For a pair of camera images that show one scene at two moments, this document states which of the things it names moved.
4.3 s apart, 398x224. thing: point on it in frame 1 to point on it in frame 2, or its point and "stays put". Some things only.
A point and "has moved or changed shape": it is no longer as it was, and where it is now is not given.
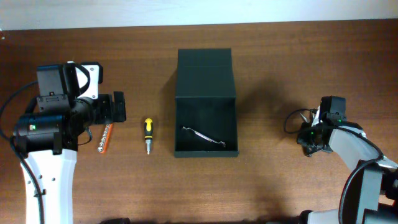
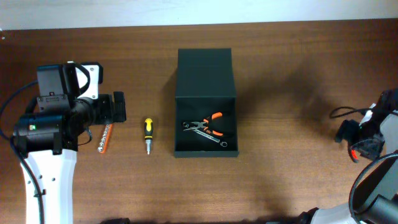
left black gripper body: x=97 y=111 stays put
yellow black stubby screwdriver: x=148 y=130 stays put
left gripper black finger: x=119 y=107 stays put
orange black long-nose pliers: x=310 y=119 to x=194 y=124
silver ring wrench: x=220 y=142 has moved or changed shape
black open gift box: x=205 y=102 stays put
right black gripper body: x=307 y=137 to x=366 y=137
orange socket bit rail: x=104 y=141 stays put
